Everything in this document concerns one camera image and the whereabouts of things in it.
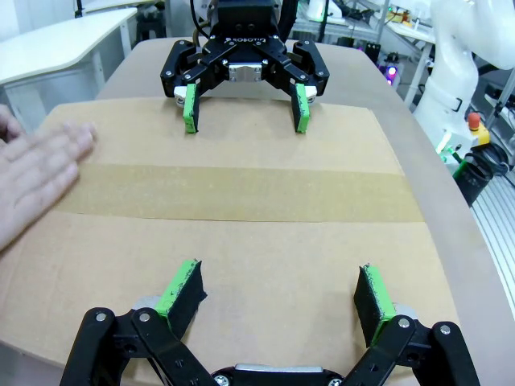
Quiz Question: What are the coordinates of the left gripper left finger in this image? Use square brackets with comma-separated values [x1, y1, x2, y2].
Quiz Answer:
[60, 259, 214, 386]

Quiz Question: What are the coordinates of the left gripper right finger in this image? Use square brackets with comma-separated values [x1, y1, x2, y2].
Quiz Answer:
[341, 263, 483, 386]

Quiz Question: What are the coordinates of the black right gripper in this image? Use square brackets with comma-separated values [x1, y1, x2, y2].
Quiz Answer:
[159, 35, 332, 136]

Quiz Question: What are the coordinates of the brown cardboard shipping box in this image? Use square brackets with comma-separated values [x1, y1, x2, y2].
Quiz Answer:
[0, 96, 458, 386]

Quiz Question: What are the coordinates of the aluminium profile robot base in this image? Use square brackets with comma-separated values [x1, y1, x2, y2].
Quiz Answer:
[470, 176, 515, 322]

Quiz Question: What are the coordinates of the person's right hand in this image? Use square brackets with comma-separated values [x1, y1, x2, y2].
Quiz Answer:
[0, 103, 98, 261]

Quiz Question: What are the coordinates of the brown packing tape strip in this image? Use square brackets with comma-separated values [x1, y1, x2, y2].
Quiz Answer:
[51, 162, 426, 224]

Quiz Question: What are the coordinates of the brown table mat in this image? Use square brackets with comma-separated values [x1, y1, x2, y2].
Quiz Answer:
[94, 35, 515, 386]

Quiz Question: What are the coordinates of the black device purple light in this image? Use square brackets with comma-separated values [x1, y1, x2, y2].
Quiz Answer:
[364, 42, 403, 88]

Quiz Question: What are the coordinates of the red yellow emergency stop button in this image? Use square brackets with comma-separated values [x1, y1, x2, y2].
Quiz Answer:
[466, 112, 492, 149]

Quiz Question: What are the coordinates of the white desk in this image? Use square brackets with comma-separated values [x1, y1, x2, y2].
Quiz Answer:
[0, 6, 140, 121]

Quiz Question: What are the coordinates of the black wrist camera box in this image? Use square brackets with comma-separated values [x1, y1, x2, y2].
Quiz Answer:
[216, 0, 279, 38]

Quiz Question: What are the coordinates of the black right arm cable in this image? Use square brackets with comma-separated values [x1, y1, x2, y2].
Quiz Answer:
[279, 0, 301, 41]

